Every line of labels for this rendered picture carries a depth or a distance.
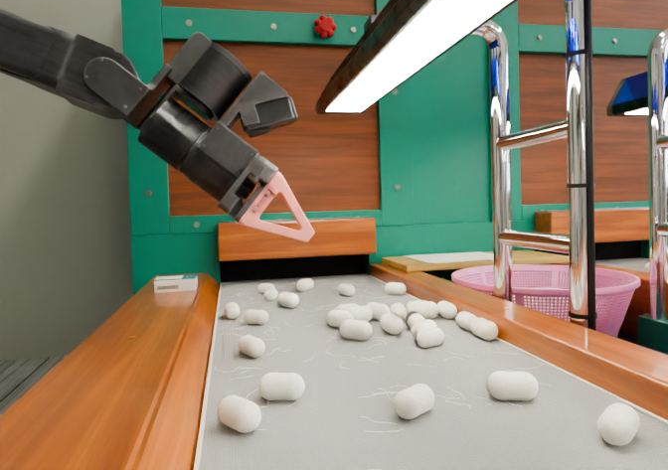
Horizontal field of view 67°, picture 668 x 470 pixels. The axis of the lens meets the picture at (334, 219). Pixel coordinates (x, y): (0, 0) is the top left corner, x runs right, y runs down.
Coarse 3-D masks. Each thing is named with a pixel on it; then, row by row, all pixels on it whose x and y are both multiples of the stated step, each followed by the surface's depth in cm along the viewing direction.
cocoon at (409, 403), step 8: (400, 392) 34; (408, 392) 34; (416, 392) 34; (424, 392) 35; (432, 392) 35; (400, 400) 34; (408, 400) 34; (416, 400) 34; (424, 400) 34; (432, 400) 35; (400, 408) 34; (408, 408) 33; (416, 408) 34; (424, 408) 34; (408, 416) 34; (416, 416) 34
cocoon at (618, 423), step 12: (612, 408) 30; (624, 408) 30; (600, 420) 30; (612, 420) 29; (624, 420) 29; (636, 420) 30; (600, 432) 30; (612, 432) 29; (624, 432) 29; (612, 444) 30; (624, 444) 29
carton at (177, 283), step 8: (160, 280) 74; (168, 280) 74; (176, 280) 74; (184, 280) 75; (192, 280) 75; (160, 288) 74; (168, 288) 74; (176, 288) 74; (184, 288) 75; (192, 288) 75
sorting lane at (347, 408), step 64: (320, 320) 64; (448, 320) 62; (256, 384) 42; (320, 384) 41; (384, 384) 41; (448, 384) 41; (576, 384) 40; (256, 448) 31; (320, 448) 30; (384, 448) 30; (448, 448) 30; (512, 448) 30; (576, 448) 30; (640, 448) 29
